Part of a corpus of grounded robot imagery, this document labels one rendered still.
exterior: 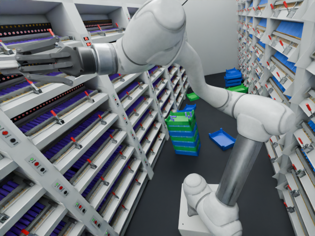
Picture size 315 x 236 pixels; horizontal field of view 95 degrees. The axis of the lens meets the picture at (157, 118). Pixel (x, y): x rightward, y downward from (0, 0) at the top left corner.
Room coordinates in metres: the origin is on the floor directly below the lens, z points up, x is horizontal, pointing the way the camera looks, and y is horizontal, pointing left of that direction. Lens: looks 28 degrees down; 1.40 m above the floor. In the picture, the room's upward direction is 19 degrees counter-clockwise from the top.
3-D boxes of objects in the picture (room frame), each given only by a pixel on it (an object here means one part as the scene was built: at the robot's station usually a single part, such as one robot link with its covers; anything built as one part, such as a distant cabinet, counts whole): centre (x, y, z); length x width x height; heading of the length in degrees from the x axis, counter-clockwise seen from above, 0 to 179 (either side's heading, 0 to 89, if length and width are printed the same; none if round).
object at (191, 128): (1.46, -0.25, 0.44); 0.30 x 0.20 x 0.08; 55
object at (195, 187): (0.59, -0.08, 0.47); 0.18 x 0.16 x 0.22; 15
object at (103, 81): (1.28, 0.38, 0.89); 0.20 x 0.09 x 1.78; 60
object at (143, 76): (1.89, 0.03, 0.89); 0.20 x 0.09 x 1.78; 60
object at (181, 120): (1.46, -0.25, 0.52); 0.30 x 0.20 x 0.08; 55
